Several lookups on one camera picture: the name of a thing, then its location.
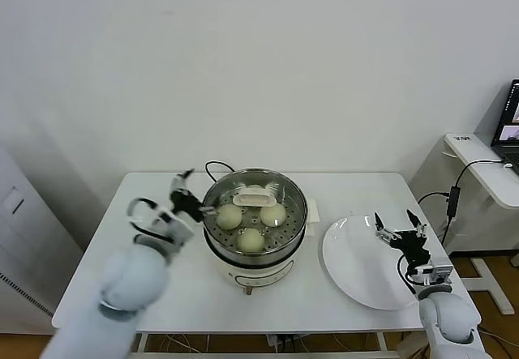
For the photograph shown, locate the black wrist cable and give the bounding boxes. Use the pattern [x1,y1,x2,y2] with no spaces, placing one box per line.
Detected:
[396,253,419,296]
[127,197,164,235]

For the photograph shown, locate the black laptop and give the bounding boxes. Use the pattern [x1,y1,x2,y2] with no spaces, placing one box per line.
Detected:
[490,78,519,165]

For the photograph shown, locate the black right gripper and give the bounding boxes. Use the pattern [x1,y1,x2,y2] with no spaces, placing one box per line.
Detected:
[373,208,431,270]

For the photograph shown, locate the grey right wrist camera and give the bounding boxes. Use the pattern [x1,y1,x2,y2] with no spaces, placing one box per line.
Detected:
[413,263,455,288]

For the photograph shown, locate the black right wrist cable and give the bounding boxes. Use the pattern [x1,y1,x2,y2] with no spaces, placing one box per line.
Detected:
[396,253,419,296]

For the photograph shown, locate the cream electric cooker pot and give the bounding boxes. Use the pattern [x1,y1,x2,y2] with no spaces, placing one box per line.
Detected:
[190,199,322,297]

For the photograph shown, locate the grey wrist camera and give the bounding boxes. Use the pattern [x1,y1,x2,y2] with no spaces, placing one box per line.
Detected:
[413,263,455,288]
[152,208,178,231]

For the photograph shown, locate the perforated steel steamer basket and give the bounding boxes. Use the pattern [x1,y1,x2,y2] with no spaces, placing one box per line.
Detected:
[201,167,310,257]

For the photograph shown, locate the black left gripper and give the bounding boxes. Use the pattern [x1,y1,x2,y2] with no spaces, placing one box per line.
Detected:
[169,168,221,223]

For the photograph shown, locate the large white round plate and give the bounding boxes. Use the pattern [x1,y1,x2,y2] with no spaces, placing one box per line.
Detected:
[323,216,427,311]

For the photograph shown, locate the black power adapter brick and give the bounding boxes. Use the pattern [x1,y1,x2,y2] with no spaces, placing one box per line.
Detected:
[446,186,461,218]

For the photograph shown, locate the white metal table frame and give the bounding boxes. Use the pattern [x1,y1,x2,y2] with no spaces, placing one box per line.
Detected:
[129,328,431,359]

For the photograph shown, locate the white metal cabinet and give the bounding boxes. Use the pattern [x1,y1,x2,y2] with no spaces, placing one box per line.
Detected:
[0,143,86,335]

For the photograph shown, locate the white side desk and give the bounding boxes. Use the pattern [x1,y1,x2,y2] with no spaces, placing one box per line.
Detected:
[444,133,519,316]

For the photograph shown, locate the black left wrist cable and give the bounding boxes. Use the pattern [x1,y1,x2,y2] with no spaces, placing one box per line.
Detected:
[127,197,164,235]

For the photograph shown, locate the white power strip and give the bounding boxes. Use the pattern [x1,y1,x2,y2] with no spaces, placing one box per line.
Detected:
[266,334,303,353]

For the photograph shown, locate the black laptop charger cable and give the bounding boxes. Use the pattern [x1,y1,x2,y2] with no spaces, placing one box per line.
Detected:
[417,159,511,246]

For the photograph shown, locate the black cooker power cord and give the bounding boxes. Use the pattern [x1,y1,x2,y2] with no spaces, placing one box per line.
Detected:
[204,160,237,184]

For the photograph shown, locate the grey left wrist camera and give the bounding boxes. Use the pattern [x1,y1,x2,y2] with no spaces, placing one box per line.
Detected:
[152,208,178,231]

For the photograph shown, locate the thin beige floor wires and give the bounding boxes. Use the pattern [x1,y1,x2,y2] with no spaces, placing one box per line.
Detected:
[160,333,214,354]

